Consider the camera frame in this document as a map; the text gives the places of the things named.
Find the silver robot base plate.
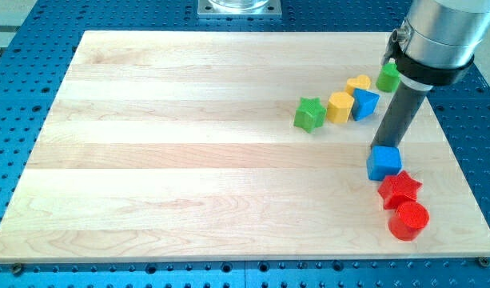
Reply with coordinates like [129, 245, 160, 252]
[197, 0, 282, 18]

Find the blue perforated table plate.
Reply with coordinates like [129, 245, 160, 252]
[0, 0, 490, 287]

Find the blue cube block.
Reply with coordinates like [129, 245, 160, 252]
[366, 146, 403, 181]

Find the yellow heart block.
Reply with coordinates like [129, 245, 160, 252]
[345, 74, 371, 95]

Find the green star block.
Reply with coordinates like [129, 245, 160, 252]
[293, 98, 327, 133]

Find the wooden board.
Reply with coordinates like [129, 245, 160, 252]
[0, 30, 490, 263]

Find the yellow hexagon block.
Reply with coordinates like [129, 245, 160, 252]
[326, 92, 354, 123]

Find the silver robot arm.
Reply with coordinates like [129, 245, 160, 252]
[391, 0, 490, 69]

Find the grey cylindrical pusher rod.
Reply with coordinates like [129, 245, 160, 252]
[371, 74, 432, 147]

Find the red cylinder block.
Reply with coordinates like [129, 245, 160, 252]
[388, 202, 430, 241]

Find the red star block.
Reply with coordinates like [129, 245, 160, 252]
[378, 170, 423, 210]

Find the blue triangle block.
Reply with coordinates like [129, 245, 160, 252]
[352, 88, 380, 121]

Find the green cylinder block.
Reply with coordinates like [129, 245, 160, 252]
[376, 62, 400, 92]

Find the black clamp ring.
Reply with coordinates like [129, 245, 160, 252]
[380, 33, 476, 87]

